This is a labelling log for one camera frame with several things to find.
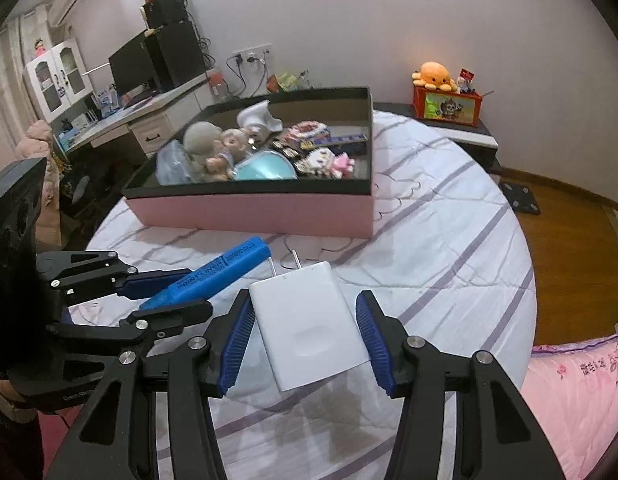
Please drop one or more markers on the pink embroidered quilt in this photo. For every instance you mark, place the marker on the pink embroidered quilt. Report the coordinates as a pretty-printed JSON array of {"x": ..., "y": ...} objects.
[{"x": 579, "y": 400}]

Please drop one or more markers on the brown snack bag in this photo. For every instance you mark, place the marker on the brown snack bag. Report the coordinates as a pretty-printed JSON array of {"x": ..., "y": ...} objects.
[{"x": 273, "y": 84}]

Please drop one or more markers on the pink padded jacket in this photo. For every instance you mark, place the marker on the pink padded jacket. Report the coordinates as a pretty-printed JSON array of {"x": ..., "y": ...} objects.
[{"x": 36, "y": 140}]

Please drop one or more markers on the pink box with black inside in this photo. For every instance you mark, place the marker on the pink box with black inside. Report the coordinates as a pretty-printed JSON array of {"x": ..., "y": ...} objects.
[{"x": 249, "y": 215}]

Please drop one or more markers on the black speaker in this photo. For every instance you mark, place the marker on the black speaker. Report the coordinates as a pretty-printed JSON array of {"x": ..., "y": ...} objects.
[{"x": 164, "y": 9}]

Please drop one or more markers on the black white low cabinet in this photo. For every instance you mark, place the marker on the black white low cabinet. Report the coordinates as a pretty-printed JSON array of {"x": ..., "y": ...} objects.
[{"x": 469, "y": 132}]

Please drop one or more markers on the grey-haired doll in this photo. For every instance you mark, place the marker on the grey-haired doll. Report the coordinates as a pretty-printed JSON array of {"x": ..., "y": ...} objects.
[{"x": 201, "y": 142}]

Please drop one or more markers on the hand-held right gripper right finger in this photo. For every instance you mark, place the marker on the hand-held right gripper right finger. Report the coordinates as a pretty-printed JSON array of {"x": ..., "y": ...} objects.
[{"x": 376, "y": 347}]

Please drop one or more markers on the white pink block toy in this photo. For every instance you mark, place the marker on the white pink block toy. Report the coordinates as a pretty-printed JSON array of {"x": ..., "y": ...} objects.
[{"x": 334, "y": 162}]

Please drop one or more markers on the blue white box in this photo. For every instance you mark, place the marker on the blue white box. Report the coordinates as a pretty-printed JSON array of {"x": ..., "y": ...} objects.
[{"x": 105, "y": 100}]

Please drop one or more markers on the white charger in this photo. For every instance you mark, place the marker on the white charger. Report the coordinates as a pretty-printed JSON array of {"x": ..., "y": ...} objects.
[{"x": 309, "y": 325}]

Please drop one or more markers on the shiny blue tube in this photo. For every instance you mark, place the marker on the shiny blue tube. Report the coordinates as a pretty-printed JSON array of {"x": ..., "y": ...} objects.
[{"x": 344, "y": 141}]

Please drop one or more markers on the small pink figurine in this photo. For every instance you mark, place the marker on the small pink figurine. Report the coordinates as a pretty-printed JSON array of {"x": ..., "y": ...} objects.
[{"x": 39, "y": 47}]

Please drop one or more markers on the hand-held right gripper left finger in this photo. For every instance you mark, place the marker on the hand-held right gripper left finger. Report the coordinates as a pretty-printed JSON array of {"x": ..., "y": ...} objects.
[{"x": 236, "y": 347}]

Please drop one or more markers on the white wall power outlet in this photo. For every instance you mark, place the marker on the white wall power outlet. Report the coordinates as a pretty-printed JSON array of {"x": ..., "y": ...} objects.
[{"x": 251, "y": 54}]

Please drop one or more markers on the orange printed storage box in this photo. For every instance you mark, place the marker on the orange printed storage box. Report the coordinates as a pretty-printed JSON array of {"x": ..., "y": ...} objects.
[{"x": 446, "y": 107}]

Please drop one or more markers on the orange cup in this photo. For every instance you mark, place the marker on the orange cup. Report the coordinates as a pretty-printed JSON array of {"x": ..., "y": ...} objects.
[{"x": 217, "y": 82}]

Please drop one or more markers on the white plug adapter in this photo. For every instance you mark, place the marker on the white plug adapter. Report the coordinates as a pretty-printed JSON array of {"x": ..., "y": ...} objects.
[{"x": 256, "y": 117}]

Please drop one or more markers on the orange octopus plush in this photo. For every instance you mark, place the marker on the orange octopus plush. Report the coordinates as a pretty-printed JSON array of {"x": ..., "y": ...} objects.
[{"x": 431, "y": 75}]

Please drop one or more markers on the black monitor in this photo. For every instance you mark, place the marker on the black monitor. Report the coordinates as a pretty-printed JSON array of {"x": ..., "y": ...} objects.
[{"x": 131, "y": 62}]

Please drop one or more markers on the black bathroom scale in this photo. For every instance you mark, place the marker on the black bathroom scale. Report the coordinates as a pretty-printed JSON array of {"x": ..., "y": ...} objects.
[{"x": 521, "y": 197}]

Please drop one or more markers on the green yellow snack bag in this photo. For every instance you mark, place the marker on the green yellow snack bag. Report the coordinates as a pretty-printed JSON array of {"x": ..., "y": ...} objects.
[{"x": 289, "y": 81}]

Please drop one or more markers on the white glass-door cabinet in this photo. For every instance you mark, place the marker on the white glass-door cabinet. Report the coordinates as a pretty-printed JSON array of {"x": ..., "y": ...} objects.
[{"x": 54, "y": 80}]

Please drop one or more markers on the teal round compact mirror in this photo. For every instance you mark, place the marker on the teal round compact mirror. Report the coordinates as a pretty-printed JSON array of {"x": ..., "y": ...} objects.
[{"x": 264, "y": 167}]

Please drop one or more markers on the beige curtain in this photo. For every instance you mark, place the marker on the beige curtain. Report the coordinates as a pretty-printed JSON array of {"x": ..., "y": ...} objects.
[{"x": 9, "y": 85}]

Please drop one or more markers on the red white packet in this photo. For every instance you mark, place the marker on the red white packet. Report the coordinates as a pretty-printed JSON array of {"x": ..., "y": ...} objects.
[{"x": 467, "y": 79}]

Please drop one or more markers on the pink block donut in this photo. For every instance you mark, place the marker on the pink block donut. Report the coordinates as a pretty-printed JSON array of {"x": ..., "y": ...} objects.
[{"x": 309, "y": 129}]

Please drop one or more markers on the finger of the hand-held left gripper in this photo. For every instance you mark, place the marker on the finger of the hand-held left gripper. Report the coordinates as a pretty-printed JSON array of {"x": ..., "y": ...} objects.
[
  {"x": 149, "y": 282},
  {"x": 179, "y": 312}
]

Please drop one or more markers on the black office chair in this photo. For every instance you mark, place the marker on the black office chair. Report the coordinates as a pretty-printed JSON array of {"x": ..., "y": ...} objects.
[{"x": 84, "y": 185}]

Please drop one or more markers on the clear plastic case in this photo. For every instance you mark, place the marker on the clear plastic case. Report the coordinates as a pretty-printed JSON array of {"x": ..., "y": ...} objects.
[{"x": 171, "y": 165}]

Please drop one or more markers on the white desk with drawers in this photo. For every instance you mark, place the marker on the white desk with drawers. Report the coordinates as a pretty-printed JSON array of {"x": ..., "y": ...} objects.
[{"x": 139, "y": 110}]

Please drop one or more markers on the person's left forearm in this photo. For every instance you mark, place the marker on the person's left forearm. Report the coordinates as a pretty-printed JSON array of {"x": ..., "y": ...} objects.
[{"x": 14, "y": 440}]

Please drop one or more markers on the blue marker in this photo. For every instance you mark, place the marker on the blue marker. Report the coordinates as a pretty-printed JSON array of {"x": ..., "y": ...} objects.
[{"x": 214, "y": 270}]

